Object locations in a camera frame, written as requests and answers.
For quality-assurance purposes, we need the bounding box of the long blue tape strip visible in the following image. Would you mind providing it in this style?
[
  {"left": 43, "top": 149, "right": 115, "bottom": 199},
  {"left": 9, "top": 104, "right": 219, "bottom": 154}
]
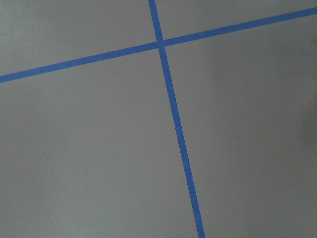
[{"left": 148, "top": 0, "right": 206, "bottom": 238}]

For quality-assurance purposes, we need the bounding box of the crossing blue tape strip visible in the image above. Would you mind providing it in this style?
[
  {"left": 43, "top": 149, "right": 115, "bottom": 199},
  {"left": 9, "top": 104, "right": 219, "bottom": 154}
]
[{"left": 0, "top": 6, "right": 317, "bottom": 83}]

